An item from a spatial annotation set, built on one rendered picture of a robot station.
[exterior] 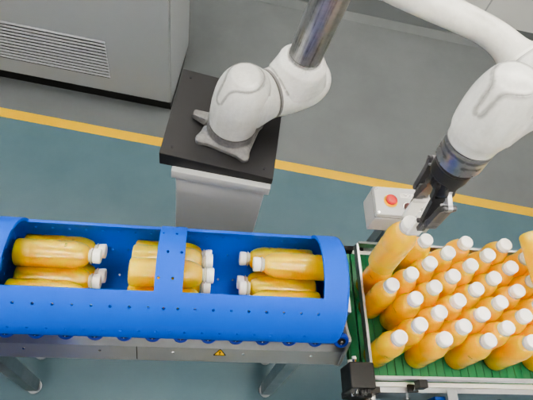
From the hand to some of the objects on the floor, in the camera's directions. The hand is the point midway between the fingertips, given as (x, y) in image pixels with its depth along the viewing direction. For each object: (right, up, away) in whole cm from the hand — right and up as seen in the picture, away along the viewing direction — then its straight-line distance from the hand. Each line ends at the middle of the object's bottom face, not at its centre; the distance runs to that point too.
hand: (416, 217), depth 109 cm
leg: (-130, -75, +102) cm, 182 cm away
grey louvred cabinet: (-192, +94, +192) cm, 288 cm away
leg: (-33, -82, +116) cm, 146 cm away
